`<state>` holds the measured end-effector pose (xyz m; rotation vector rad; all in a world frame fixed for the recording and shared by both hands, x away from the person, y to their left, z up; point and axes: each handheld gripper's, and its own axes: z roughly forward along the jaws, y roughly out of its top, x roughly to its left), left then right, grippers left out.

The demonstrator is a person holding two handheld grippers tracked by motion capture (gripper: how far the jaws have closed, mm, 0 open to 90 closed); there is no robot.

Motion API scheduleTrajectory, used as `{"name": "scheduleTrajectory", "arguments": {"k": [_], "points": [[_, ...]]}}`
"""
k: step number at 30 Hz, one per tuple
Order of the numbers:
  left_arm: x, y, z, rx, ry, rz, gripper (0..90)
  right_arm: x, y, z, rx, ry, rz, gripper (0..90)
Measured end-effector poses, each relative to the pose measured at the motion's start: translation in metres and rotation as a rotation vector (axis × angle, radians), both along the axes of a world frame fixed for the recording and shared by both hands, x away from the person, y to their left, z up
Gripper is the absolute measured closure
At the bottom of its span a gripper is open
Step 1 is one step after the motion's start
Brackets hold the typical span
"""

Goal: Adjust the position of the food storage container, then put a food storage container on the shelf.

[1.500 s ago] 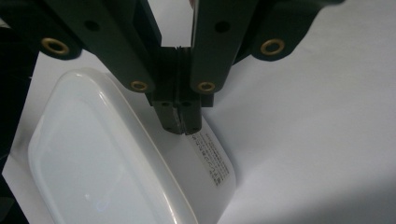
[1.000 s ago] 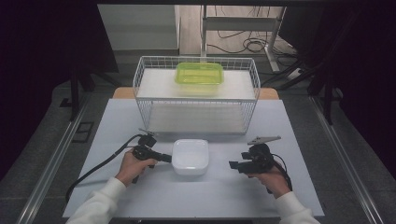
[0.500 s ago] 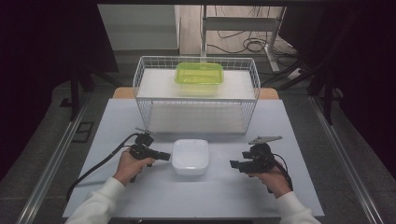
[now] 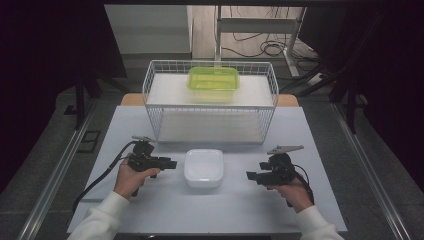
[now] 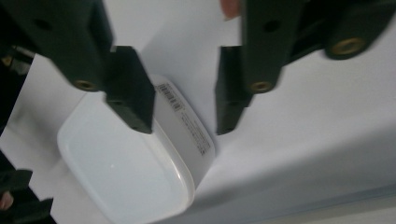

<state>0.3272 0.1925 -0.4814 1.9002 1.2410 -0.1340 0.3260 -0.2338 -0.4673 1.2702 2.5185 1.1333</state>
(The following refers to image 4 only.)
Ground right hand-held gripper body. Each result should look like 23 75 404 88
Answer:
259 144 305 186

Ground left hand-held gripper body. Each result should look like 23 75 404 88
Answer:
127 134 162 174

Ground white square plastic container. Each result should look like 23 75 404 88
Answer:
183 148 225 189

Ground white wire basket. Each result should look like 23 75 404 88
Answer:
141 59 280 145

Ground green lidded plastic container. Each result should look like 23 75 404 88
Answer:
186 66 241 93

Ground person's left hand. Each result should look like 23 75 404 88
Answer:
113 157 162 201

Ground person's right hand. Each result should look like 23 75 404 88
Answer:
265 177 315 214

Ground wooden table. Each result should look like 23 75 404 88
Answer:
119 92 300 108

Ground dark metal stand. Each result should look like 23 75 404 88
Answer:
279 12 385 135
64 73 130 132

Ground white power strip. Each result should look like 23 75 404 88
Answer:
305 71 325 87

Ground white cabinet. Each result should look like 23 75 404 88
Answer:
104 4 195 61

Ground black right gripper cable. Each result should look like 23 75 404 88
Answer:
292 163 316 206

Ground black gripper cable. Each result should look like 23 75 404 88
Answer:
72 140 140 215
292 163 316 206

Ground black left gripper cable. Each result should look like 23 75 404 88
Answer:
72 140 140 215

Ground black floor bracket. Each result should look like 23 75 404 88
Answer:
77 129 102 155

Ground aluminium rail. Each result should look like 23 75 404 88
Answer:
330 100 414 240
15 99 98 240

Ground black floor cables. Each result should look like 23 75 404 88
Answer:
221 5 318 63

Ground white metal desk frame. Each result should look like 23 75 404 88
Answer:
214 4 308 78

